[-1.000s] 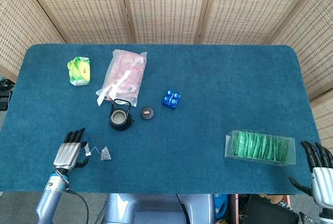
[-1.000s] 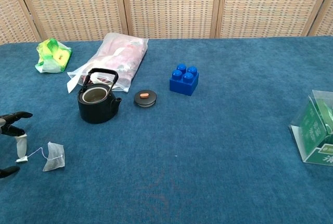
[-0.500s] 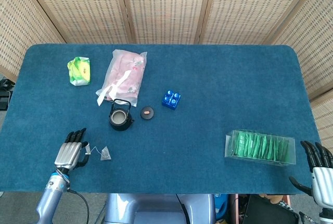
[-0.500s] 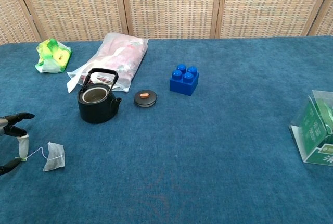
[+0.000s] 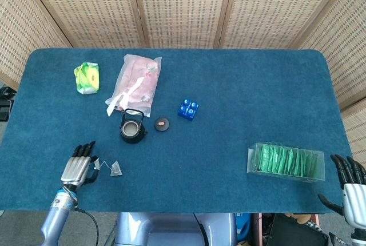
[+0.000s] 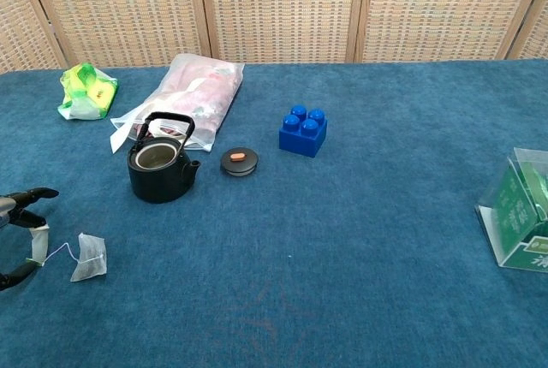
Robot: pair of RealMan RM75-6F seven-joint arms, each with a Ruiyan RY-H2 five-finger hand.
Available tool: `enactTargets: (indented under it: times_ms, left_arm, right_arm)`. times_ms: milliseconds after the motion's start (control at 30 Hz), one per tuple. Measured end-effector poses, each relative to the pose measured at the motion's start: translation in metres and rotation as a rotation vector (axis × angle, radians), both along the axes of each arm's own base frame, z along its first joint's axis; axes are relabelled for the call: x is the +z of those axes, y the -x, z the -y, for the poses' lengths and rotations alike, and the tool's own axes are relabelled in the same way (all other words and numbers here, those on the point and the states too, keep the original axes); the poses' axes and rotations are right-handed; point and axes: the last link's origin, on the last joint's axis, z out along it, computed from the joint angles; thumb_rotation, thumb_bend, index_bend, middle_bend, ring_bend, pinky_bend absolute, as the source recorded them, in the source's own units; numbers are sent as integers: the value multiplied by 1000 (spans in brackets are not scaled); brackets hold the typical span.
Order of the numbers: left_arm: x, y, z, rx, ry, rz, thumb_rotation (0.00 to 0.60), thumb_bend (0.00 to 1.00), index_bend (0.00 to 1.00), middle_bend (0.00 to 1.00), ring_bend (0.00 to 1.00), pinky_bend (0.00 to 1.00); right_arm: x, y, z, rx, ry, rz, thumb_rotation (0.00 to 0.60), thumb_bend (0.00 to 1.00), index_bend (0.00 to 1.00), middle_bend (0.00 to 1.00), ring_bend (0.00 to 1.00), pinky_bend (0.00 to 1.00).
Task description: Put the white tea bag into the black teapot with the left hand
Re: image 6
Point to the clear box green tea sachets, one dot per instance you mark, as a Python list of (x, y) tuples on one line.
[(511, 214)]

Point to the clear bag with pink cloth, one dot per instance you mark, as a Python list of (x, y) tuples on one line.
[(201, 90)]

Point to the woven bamboo folding screen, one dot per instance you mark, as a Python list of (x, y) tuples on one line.
[(278, 8)]

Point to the blue table cloth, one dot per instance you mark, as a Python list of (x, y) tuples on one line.
[(342, 257)]

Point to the blue toy building block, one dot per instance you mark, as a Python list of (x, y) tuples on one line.
[(301, 139)]

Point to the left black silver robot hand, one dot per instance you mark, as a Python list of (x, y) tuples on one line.
[(19, 216)]

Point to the black cast iron teapot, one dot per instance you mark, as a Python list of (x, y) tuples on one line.
[(158, 186)]

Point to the green yellow snack packet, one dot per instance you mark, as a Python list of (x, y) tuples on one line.
[(92, 94)]

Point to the black teapot lid orange knob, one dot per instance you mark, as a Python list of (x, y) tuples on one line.
[(238, 163)]

